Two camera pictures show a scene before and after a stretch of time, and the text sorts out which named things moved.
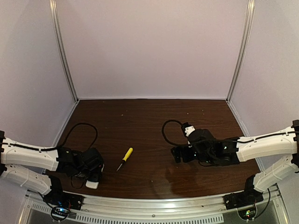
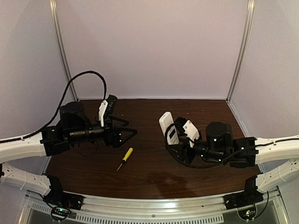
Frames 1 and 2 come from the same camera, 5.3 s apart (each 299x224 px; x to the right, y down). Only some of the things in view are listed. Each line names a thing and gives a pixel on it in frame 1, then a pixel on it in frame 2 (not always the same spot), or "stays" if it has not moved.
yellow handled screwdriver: x=125 y=157 stays
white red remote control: x=92 y=185 -> x=165 y=120
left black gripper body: x=94 y=171 -> x=111 y=135
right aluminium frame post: x=248 y=26 stays
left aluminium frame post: x=53 y=3 stays
